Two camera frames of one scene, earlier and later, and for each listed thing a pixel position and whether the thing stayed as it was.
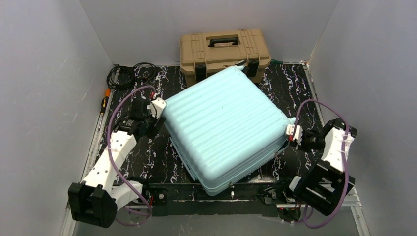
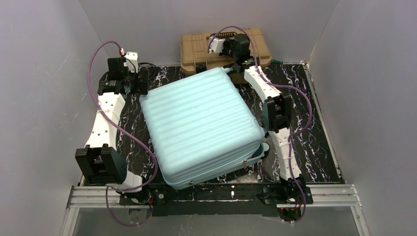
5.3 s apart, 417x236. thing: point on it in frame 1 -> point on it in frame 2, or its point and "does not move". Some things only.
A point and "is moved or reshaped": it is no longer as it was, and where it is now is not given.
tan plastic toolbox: x=202 y=52 does not move
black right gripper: x=304 y=139 -> x=237 y=65
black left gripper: x=156 y=122 -> x=142 y=82
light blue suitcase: x=225 y=129 is moved or reshaped
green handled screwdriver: x=274 y=61 does not move
